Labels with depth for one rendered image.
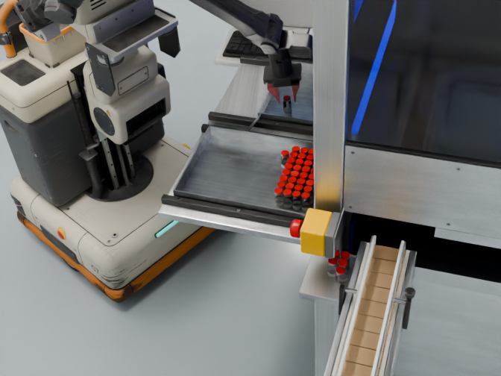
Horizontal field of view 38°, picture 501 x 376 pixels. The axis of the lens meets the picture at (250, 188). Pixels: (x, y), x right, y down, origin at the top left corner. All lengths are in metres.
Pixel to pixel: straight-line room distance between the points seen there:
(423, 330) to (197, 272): 1.19
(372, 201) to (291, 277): 1.26
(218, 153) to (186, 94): 1.73
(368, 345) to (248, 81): 1.00
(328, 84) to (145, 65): 1.05
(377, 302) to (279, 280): 1.25
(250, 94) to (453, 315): 0.85
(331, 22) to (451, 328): 0.86
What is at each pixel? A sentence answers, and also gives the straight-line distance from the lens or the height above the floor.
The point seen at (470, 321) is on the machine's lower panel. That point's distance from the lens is 1.80.
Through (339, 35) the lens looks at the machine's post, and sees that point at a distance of 1.31.
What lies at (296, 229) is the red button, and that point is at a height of 1.01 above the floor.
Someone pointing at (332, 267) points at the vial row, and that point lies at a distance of 1.61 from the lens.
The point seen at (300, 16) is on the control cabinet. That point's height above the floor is 0.85.
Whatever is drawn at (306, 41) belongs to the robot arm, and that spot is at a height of 1.14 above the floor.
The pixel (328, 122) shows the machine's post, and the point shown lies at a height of 1.25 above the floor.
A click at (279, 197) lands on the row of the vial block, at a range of 1.76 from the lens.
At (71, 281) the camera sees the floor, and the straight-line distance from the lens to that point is 2.91.
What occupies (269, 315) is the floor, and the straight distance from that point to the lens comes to 2.67.
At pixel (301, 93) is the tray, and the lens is 2.13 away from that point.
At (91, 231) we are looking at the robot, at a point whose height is 0.28.
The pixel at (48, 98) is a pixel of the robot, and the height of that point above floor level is 0.75.
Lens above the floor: 2.16
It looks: 44 degrees down
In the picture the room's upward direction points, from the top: 5 degrees counter-clockwise
